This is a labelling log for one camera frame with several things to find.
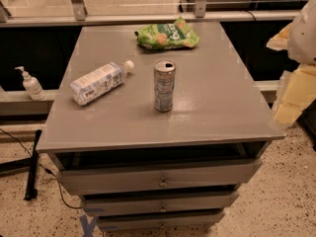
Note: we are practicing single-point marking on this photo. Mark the middle grey drawer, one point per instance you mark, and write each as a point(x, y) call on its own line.
point(160, 204)

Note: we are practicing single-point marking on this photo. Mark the bottom grey drawer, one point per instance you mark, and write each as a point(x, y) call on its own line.
point(159, 219)

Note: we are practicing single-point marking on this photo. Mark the white pump dispenser bottle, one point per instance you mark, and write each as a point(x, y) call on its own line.
point(32, 85)

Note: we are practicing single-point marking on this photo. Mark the metal railing frame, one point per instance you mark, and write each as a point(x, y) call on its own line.
point(36, 13)

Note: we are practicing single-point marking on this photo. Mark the blue tape floor mark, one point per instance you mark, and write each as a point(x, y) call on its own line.
point(89, 226)

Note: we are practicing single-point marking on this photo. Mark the top grey drawer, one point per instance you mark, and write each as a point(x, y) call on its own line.
point(158, 177)

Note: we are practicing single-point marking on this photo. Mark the silver redbull can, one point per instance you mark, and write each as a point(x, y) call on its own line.
point(164, 84)

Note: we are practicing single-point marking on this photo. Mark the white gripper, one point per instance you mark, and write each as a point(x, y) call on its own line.
point(304, 39)

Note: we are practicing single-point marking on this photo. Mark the grey drawer cabinet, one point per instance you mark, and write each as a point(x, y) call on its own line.
point(219, 114)

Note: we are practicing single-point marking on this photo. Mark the clear plastic water bottle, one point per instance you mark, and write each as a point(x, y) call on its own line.
point(99, 82)

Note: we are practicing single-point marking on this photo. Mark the green snack chip bag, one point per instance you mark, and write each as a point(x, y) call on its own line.
point(167, 36)

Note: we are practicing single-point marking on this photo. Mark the grey drawer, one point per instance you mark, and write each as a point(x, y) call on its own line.
point(160, 204)
point(158, 177)
point(159, 219)

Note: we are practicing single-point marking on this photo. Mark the black floor stand bar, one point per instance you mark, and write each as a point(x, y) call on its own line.
point(31, 191)

